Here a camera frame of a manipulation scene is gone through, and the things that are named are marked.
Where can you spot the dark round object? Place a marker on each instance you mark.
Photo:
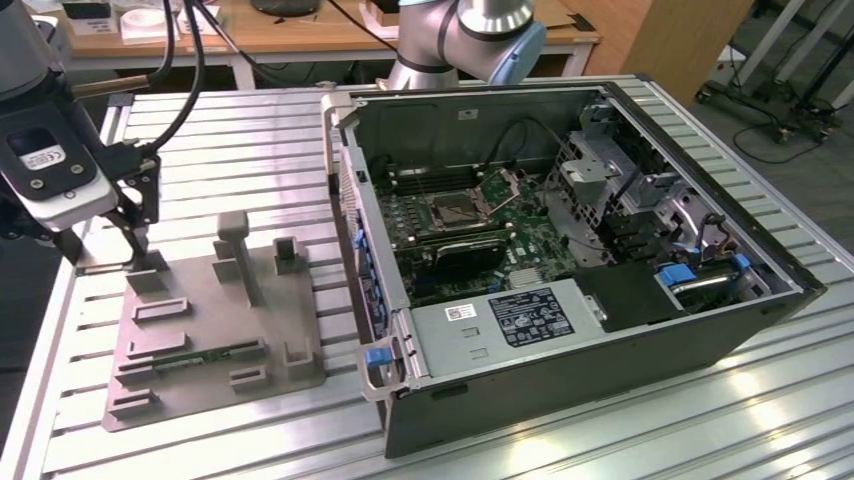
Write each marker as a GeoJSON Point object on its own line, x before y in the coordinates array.
{"type": "Point", "coordinates": [286, 5]}

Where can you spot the green RAM stick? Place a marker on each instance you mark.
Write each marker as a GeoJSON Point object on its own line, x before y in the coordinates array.
{"type": "Point", "coordinates": [193, 360]}

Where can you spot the small silver heatsink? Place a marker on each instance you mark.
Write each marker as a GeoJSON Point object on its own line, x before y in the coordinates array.
{"type": "Point", "coordinates": [529, 280]}

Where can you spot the blue case latch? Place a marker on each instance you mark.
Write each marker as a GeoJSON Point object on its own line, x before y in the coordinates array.
{"type": "Point", "coordinates": [376, 357]}

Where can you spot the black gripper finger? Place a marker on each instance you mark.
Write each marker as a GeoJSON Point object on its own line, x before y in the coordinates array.
{"type": "Point", "coordinates": [69, 247]}
{"type": "Point", "coordinates": [152, 200]}

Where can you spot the black graphics card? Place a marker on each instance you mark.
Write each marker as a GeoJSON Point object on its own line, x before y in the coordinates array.
{"type": "Point", "coordinates": [467, 260]}

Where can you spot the flat cardboard sheet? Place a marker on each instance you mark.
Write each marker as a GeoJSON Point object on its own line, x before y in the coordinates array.
{"type": "Point", "coordinates": [567, 15]}

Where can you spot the silver disk bay cage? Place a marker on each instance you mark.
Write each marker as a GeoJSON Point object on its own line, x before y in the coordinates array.
{"type": "Point", "coordinates": [587, 172]}

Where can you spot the black open PC case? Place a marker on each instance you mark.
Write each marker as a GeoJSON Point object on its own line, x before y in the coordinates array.
{"type": "Point", "coordinates": [600, 390]}

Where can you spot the grey parts rack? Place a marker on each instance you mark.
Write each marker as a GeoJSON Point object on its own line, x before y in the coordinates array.
{"type": "Point", "coordinates": [200, 400]}

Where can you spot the black RAM slot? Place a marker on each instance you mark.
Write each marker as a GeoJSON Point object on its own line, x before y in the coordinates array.
{"type": "Point", "coordinates": [435, 178]}
{"type": "Point", "coordinates": [439, 189]}
{"type": "Point", "coordinates": [436, 183]}

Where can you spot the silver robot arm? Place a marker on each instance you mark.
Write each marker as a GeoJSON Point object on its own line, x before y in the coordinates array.
{"type": "Point", "coordinates": [493, 20]}

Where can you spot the black plastic shroud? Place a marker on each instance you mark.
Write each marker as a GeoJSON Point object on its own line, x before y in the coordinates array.
{"type": "Point", "coordinates": [627, 300]}

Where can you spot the white labelled box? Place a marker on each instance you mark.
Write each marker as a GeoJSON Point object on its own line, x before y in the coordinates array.
{"type": "Point", "coordinates": [213, 20]}
{"type": "Point", "coordinates": [89, 25]}

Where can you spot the cardboard box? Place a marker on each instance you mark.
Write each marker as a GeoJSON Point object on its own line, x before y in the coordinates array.
{"type": "Point", "coordinates": [380, 20]}

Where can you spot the green motherboard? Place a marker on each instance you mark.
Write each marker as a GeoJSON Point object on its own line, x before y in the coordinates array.
{"type": "Point", "coordinates": [529, 247]}

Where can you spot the wooden desk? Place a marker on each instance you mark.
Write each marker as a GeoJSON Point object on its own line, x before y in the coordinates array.
{"type": "Point", "coordinates": [300, 42]}

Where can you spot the wooden cabinet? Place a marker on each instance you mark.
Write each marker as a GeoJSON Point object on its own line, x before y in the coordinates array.
{"type": "Point", "coordinates": [680, 45]}

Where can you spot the CPU socket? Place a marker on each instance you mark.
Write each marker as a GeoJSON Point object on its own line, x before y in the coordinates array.
{"type": "Point", "coordinates": [460, 212]}

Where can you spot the grey power supply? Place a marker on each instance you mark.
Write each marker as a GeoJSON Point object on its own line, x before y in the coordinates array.
{"type": "Point", "coordinates": [460, 350]}

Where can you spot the wheeled metal stand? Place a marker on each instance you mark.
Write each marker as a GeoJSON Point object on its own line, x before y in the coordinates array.
{"type": "Point", "coordinates": [760, 47]}

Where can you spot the small blue clip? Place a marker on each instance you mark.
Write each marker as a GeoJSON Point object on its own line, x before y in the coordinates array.
{"type": "Point", "coordinates": [741, 263]}

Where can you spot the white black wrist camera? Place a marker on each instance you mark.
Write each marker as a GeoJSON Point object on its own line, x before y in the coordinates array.
{"type": "Point", "coordinates": [60, 200]}

